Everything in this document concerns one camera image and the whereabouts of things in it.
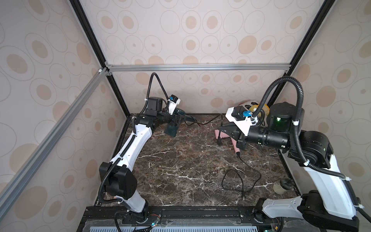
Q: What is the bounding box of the dark green hair dryer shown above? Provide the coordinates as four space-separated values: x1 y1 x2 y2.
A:
164 108 196 137

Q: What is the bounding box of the black green dryer cord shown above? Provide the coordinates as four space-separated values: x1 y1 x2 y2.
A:
185 113 224 127

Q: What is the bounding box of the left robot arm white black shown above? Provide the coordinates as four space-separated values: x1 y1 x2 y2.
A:
98 72 185 214

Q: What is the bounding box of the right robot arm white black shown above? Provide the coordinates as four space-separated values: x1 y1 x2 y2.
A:
219 76 370 232

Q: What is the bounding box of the yellow toast slice front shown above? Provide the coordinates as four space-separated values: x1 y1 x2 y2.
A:
248 103 271 118

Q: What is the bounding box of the red polka dot toaster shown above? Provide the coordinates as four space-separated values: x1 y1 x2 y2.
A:
238 100 259 112

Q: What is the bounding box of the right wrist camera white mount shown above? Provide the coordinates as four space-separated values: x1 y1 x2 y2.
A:
226 105 258 136

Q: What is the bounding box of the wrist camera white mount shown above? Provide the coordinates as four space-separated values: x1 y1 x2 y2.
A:
168 95 181 115
226 105 258 136

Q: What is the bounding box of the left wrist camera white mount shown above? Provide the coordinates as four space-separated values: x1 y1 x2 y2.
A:
168 95 181 115

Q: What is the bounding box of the silver aluminium rail back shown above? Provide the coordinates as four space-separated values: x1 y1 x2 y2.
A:
108 63 291 72

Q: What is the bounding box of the silver aluminium rail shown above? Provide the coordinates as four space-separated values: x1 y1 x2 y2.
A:
108 63 291 72
1 67 109 220

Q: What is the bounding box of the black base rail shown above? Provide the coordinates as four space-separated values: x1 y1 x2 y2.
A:
77 206 286 232

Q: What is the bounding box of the black corner frame post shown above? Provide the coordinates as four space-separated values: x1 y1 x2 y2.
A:
69 0 130 118

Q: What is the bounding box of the black right corner post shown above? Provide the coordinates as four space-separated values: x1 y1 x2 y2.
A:
266 0 336 107

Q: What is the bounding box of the silver aluminium rail left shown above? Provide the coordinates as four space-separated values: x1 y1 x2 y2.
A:
1 67 109 220

